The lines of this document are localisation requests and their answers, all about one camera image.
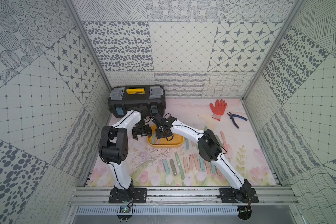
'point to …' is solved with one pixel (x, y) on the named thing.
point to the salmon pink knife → (224, 141)
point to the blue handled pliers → (231, 115)
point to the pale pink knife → (191, 162)
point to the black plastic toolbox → (122, 98)
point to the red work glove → (219, 109)
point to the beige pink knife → (185, 164)
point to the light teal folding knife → (165, 165)
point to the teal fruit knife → (153, 140)
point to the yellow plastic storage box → (176, 141)
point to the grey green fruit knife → (218, 140)
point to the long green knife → (181, 170)
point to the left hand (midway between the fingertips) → (148, 137)
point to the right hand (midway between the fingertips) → (163, 135)
